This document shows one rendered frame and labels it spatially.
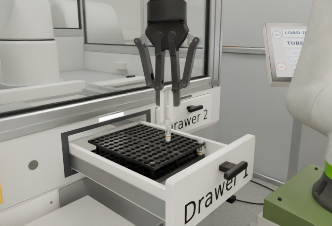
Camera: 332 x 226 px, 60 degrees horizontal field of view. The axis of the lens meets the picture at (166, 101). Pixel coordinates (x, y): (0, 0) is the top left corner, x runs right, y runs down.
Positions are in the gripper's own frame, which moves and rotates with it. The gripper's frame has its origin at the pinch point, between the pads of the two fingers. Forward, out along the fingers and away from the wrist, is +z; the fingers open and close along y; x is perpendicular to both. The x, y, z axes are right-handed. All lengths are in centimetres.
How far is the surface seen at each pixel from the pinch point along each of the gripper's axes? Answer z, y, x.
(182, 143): 11.0, 1.1, 8.0
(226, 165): 10.1, 12.0, -3.2
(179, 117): 12.7, -5.8, 35.4
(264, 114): 47, 30, 173
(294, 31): -15, 35, 88
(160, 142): 11.2, -4.2, 8.2
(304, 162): 46, 43, 84
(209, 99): 10, 2, 51
